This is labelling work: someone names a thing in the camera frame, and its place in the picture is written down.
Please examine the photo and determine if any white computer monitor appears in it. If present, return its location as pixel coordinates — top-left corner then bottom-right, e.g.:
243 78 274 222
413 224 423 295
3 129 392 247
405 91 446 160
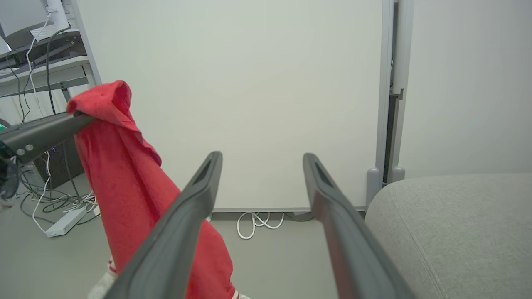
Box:
0 0 69 51

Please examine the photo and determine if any white power strip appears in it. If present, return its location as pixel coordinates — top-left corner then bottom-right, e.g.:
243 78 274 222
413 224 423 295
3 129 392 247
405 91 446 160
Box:
45 207 88 238

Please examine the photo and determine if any grey standing desk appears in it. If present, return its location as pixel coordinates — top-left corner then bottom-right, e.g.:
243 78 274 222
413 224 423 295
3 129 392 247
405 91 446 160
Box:
0 28 103 102

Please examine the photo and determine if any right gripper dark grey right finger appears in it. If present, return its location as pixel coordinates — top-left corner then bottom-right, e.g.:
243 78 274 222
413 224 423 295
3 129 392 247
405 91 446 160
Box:
303 152 417 299

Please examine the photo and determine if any grey fabric cushion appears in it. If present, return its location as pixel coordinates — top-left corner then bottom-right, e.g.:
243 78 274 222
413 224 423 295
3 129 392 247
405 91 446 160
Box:
365 172 532 299

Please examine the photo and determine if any white partition panel grey frame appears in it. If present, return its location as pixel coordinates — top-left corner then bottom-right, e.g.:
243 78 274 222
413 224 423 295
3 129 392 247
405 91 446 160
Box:
391 0 532 184
77 0 394 213

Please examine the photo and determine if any black hanging cable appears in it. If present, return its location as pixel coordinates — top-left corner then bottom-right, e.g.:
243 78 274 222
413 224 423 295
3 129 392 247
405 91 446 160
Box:
44 25 74 116

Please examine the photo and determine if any left gripper body black green-lit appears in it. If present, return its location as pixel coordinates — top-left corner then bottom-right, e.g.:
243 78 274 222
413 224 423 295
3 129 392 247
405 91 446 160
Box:
0 143 20 201

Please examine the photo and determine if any red garment with white cuffs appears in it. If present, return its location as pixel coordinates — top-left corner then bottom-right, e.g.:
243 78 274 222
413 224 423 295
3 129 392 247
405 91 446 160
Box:
66 80 251 299

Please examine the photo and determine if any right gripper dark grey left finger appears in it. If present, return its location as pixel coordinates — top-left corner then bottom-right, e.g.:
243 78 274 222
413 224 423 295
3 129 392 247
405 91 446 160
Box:
103 151 224 299

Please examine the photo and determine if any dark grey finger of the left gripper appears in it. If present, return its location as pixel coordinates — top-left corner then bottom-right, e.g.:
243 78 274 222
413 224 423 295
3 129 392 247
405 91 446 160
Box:
0 112 96 163

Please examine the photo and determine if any black computer tower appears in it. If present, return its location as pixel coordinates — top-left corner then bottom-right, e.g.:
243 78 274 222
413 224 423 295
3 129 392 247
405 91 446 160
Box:
33 136 86 190

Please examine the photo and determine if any white coiled cable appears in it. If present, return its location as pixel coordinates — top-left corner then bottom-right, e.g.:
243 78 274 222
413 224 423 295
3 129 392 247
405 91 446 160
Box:
237 211 286 240

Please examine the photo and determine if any tangled floor cable bundle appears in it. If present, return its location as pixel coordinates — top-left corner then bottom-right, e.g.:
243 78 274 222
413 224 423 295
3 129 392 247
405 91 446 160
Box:
18 164 101 234

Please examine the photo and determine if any thin white hanging cable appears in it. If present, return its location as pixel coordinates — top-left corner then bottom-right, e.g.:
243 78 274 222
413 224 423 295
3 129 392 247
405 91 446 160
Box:
24 12 57 109

